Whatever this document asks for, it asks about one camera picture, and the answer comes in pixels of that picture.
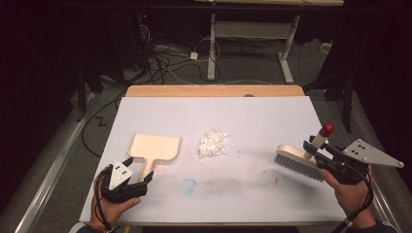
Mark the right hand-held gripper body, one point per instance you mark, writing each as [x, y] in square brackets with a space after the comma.
[350, 163]

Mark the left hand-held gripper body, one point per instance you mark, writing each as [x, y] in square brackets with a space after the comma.
[119, 174]

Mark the cream dustpan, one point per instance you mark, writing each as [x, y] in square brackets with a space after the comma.
[155, 147]

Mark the person's right hand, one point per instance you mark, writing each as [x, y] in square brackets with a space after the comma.
[348, 194]

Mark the person's left hand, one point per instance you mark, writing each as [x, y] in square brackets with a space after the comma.
[110, 210]

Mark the black stand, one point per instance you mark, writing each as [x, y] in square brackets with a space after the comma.
[348, 97]
[81, 97]

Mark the pile of white paper scraps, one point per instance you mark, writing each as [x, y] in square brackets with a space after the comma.
[213, 144]

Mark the white table mat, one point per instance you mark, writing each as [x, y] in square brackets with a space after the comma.
[226, 197]

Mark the white power strip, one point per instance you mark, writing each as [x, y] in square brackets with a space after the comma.
[326, 47]

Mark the white power adapter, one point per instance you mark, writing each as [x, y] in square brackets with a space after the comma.
[194, 55]

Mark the metal floor rail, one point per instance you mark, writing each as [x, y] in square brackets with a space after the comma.
[48, 181]

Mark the white desk frame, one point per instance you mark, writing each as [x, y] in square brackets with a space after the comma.
[212, 48]

